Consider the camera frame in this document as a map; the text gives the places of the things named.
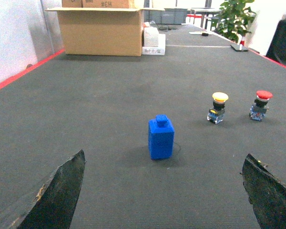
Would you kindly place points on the black office chair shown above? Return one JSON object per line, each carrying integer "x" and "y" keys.
{"x": 277, "y": 48}

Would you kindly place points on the large open cardboard box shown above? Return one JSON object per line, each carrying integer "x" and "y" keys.
{"x": 101, "y": 31}

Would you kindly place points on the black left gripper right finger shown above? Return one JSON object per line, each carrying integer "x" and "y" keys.
{"x": 266, "y": 193}

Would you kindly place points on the green potted plant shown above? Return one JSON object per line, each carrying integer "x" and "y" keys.
{"x": 233, "y": 19}

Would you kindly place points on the small black flat pad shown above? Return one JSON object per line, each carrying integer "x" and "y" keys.
{"x": 238, "y": 47}

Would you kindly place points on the yellow mushroom push button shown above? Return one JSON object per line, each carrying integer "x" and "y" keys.
{"x": 216, "y": 113}

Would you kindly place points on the red mushroom push button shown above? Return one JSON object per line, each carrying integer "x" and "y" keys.
{"x": 259, "y": 107}

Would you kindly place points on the blue block part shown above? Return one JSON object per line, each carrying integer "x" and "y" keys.
{"x": 160, "y": 137}

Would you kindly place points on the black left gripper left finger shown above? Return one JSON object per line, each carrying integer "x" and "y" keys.
{"x": 54, "y": 204}

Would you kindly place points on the grey plastic crate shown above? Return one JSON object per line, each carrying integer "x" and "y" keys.
{"x": 169, "y": 16}

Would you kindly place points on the white flat carton box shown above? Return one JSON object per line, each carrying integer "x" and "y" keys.
{"x": 154, "y": 43}

